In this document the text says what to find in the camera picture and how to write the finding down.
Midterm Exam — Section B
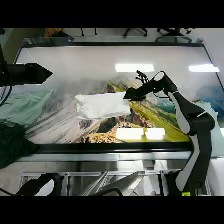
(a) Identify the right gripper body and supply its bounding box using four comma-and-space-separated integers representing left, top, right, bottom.
123, 84, 152, 101

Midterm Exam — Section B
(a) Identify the white T-shirt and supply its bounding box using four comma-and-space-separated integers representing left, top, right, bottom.
74, 91, 132, 120

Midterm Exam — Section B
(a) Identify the black chair base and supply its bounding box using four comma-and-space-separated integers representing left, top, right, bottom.
122, 28, 149, 38
156, 28, 195, 37

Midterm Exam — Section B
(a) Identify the dark green garment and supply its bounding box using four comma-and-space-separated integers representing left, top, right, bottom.
0, 119, 40, 170

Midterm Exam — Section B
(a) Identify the silver frame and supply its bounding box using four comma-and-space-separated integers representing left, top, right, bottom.
16, 150, 214, 197

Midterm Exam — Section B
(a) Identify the black cable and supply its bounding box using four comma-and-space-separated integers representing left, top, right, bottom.
0, 43, 14, 108

